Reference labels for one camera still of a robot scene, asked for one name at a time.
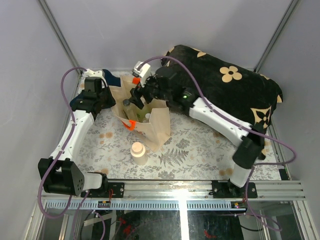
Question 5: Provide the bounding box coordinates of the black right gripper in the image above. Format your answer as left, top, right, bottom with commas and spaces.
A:
128, 73, 172, 110

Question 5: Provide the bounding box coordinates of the green lotion pump bottle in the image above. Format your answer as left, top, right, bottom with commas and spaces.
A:
135, 105, 150, 123

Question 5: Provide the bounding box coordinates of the beige canvas tote bag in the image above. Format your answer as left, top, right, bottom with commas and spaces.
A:
110, 75, 171, 153

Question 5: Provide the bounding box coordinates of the peach cylindrical bottle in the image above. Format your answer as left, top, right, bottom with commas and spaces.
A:
130, 142, 148, 166

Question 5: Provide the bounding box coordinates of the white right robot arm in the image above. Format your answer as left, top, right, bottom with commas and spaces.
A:
129, 62, 265, 198

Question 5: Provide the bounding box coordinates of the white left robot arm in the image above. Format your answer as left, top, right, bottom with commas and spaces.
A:
38, 76, 116, 198

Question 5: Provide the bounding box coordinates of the dark blue cloth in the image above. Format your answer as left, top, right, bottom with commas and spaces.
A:
69, 68, 122, 111

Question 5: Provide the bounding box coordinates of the floral patterned table mat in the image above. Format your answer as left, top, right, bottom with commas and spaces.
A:
76, 70, 283, 181

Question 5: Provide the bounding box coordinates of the black floral plush blanket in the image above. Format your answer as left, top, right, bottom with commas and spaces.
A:
162, 44, 284, 161

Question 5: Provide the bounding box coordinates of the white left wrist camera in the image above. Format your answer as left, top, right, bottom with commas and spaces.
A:
82, 68, 104, 78

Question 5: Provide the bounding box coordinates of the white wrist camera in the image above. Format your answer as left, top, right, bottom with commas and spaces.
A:
132, 61, 152, 88
82, 68, 104, 78

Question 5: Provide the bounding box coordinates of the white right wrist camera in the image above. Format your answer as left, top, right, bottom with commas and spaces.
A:
132, 61, 152, 88

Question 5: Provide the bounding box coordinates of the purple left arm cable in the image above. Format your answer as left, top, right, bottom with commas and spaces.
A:
37, 66, 107, 240

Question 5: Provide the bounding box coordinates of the aluminium mounting rail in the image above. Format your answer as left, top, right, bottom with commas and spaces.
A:
80, 179, 306, 200

